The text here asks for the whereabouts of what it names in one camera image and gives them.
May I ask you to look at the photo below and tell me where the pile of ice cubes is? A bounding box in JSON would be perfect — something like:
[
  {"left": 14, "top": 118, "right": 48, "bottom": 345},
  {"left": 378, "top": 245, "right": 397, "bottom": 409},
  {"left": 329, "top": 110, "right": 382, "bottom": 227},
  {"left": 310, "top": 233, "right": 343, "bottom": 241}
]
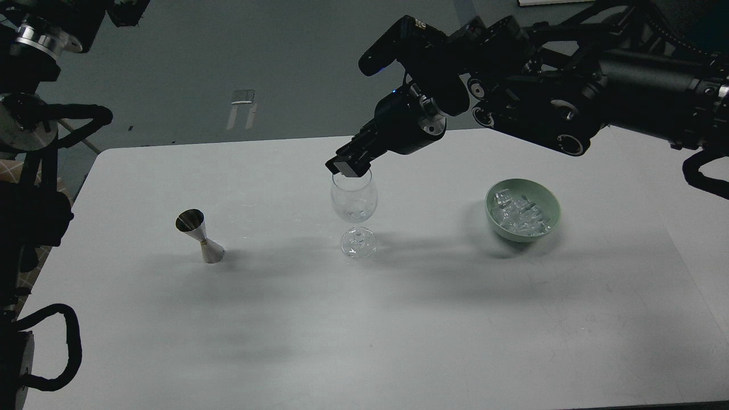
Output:
[{"left": 490, "top": 189, "right": 554, "bottom": 237}]

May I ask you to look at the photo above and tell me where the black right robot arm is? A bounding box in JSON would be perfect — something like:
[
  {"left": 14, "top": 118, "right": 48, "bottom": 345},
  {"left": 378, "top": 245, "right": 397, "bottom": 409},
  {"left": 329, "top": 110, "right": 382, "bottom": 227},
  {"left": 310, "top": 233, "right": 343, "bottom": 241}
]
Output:
[{"left": 325, "top": 1, "right": 728, "bottom": 198}]

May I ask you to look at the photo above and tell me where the green bowl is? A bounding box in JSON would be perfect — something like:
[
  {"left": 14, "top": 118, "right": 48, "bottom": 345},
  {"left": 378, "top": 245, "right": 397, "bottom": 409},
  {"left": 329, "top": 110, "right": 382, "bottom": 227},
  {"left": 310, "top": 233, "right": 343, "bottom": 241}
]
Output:
[{"left": 484, "top": 178, "right": 562, "bottom": 243}]

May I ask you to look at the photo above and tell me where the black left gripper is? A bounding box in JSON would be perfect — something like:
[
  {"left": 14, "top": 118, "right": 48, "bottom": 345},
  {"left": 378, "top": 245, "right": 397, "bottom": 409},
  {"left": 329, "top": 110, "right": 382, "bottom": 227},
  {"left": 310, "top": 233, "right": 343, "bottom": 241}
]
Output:
[{"left": 11, "top": 0, "right": 151, "bottom": 55}]

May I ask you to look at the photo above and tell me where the steel double jigger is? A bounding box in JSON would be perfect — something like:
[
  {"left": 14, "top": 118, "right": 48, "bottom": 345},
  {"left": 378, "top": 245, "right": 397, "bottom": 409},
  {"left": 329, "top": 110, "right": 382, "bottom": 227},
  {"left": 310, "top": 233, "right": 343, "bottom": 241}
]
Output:
[{"left": 175, "top": 208, "right": 226, "bottom": 264}]

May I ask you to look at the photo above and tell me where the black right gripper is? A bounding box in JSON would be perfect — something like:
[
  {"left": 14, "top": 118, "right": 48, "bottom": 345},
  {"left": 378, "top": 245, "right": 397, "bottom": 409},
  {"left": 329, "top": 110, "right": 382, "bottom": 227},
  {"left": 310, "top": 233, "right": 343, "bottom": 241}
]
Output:
[{"left": 325, "top": 85, "right": 447, "bottom": 178}]

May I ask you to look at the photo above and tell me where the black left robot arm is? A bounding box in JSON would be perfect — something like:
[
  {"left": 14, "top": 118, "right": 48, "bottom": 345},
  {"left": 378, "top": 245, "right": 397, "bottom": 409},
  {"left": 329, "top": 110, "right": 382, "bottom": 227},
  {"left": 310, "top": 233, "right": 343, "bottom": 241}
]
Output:
[{"left": 1, "top": 1, "right": 149, "bottom": 409}]

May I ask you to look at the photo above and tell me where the clear wine glass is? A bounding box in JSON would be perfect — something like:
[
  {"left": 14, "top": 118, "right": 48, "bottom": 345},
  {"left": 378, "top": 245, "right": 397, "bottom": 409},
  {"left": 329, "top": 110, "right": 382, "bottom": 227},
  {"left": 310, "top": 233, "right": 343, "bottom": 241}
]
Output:
[{"left": 330, "top": 171, "right": 378, "bottom": 259}]

